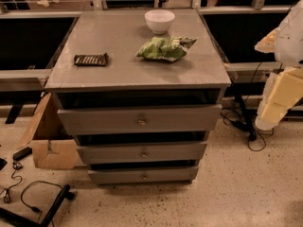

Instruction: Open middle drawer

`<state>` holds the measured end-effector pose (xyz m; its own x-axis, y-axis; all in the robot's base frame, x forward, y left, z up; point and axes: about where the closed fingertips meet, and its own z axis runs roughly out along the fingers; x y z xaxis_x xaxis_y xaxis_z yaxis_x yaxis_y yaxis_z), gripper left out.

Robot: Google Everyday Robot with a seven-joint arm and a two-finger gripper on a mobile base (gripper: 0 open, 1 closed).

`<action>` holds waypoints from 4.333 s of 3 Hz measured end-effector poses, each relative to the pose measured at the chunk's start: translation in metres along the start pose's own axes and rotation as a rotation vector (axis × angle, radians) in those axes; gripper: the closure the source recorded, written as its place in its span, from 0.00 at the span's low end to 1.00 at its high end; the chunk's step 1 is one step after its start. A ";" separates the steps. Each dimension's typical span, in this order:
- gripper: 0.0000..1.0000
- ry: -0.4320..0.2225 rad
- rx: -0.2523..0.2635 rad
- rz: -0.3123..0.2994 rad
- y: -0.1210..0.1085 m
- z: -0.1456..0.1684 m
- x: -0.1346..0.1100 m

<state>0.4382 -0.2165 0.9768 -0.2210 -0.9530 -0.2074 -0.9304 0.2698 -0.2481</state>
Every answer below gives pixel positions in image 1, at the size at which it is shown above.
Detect grey drawer cabinet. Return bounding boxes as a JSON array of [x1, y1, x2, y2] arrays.
[[45, 9, 230, 171]]

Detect grey bottom drawer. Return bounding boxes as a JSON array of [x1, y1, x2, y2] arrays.
[[88, 166, 198, 185]]

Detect white shoes of person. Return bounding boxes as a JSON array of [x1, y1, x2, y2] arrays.
[[37, 0, 60, 8]]

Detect brown cardboard box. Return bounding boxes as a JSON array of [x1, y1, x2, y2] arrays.
[[18, 93, 80, 170]]

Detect white ceramic bowl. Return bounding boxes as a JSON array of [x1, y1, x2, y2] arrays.
[[145, 9, 175, 34]]

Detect black power adapter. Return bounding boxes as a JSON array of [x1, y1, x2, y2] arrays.
[[13, 147, 32, 161]]

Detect grey top drawer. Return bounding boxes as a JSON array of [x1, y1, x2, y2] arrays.
[[58, 104, 222, 135]]

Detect green chip bag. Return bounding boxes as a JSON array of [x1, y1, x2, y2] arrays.
[[135, 36, 196, 62]]

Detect black stand on floor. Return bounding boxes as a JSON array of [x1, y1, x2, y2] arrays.
[[0, 183, 76, 227]]

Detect dark snack bar packet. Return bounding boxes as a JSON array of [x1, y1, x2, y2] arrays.
[[74, 53, 109, 66]]

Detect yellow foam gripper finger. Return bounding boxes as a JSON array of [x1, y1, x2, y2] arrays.
[[255, 67, 303, 131]]

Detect black floor cable left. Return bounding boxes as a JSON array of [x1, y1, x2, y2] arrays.
[[0, 161, 64, 227]]

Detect black cables right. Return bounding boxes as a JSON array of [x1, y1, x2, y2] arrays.
[[220, 61, 276, 152]]

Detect grey drawer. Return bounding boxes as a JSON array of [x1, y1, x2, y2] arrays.
[[88, 166, 198, 185], [58, 104, 222, 135], [77, 142, 206, 165]]

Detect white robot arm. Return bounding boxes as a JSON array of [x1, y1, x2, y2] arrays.
[[255, 1, 303, 131]]

